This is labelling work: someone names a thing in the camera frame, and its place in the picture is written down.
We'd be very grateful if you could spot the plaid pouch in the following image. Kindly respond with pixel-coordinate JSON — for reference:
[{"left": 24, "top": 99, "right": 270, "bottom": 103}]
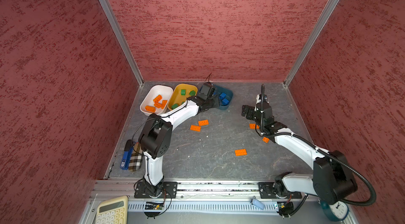
[{"left": 128, "top": 143, "right": 143, "bottom": 172}]

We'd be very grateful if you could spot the yellow plastic bin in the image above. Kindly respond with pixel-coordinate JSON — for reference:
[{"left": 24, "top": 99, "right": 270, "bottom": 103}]
[{"left": 167, "top": 84, "right": 198, "bottom": 111}]

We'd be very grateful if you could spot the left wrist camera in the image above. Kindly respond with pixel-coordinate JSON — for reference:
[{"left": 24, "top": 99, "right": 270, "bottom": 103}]
[{"left": 199, "top": 81, "right": 215, "bottom": 99}]

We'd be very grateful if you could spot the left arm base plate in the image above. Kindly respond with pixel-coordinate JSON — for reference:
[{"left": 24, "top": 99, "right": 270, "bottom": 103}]
[{"left": 134, "top": 180, "right": 178, "bottom": 199}]

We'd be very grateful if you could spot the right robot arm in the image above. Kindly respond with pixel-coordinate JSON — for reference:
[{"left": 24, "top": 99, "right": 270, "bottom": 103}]
[{"left": 242, "top": 103, "right": 377, "bottom": 207}]

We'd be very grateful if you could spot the teal alarm clock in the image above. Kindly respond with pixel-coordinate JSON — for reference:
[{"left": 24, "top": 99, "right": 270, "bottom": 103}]
[{"left": 320, "top": 201, "right": 349, "bottom": 222}]

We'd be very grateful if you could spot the white plastic bin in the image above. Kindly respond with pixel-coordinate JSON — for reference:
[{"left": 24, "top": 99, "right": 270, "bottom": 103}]
[{"left": 140, "top": 85, "right": 174, "bottom": 116}]

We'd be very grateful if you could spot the large orange lego plate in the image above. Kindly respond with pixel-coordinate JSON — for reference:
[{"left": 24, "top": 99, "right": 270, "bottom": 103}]
[{"left": 190, "top": 125, "right": 201, "bottom": 132}]

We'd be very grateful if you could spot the small blue cylinder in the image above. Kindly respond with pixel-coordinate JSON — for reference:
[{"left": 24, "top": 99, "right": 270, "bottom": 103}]
[{"left": 250, "top": 198, "right": 265, "bottom": 210}]

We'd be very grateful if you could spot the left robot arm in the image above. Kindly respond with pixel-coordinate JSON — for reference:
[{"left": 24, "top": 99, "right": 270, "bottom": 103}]
[{"left": 138, "top": 96, "right": 220, "bottom": 198}]

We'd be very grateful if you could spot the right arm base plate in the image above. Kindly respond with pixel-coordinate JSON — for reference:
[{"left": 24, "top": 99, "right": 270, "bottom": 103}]
[{"left": 258, "top": 182, "right": 302, "bottom": 200}]

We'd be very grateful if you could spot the cream calculator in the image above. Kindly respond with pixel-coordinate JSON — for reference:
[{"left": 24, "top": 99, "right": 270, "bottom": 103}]
[{"left": 95, "top": 196, "right": 128, "bottom": 224}]

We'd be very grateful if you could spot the teal plastic bin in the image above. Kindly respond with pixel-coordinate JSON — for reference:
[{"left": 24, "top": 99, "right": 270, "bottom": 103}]
[{"left": 214, "top": 85, "right": 233, "bottom": 111}]

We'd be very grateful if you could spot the blue stapler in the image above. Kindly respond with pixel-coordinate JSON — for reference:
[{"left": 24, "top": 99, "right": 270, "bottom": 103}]
[{"left": 120, "top": 140, "right": 134, "bottom": 170}]

